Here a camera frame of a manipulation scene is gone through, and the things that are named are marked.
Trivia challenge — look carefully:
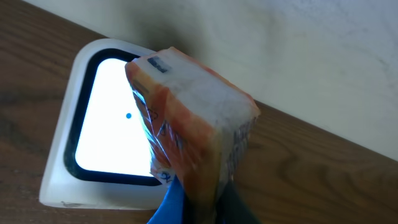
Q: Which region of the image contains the small orange snack packet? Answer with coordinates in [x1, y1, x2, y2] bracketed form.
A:
[125, 47, 260, 216]

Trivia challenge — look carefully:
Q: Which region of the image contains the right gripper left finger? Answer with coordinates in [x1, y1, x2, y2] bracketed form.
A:
[147, 177, 185, 224]

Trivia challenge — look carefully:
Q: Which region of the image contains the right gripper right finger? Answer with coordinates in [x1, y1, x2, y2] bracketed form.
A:
[216, 182, 261, 224]

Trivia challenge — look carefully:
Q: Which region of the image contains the white barcode scanner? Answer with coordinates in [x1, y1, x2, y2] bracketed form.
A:
[39, 39, 167, 210]

